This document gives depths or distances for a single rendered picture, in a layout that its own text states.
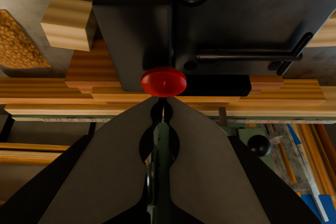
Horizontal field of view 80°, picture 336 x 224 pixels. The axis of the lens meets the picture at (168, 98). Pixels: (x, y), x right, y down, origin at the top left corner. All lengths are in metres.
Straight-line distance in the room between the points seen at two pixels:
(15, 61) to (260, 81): 0.31
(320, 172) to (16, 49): 1.68
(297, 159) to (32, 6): 1.10
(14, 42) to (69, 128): 2.64
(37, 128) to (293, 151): 2.76
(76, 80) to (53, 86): 0.13
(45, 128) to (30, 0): 2.80
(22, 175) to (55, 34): 2.75
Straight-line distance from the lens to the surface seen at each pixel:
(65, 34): 0.23
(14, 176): 2.97
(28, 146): 2.44
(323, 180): 1.71
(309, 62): 0.36
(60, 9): 0.24
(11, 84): 0.41
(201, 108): 0.33
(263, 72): 0.17
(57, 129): 2.98
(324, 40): 0.28
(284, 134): 1.17
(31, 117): 0.41
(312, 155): 1.74
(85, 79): 0.25
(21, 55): 0.33
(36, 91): 0.38
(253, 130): 0.27
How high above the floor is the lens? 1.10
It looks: 30 degrees down
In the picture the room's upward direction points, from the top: 179 degrees counter-clockwise
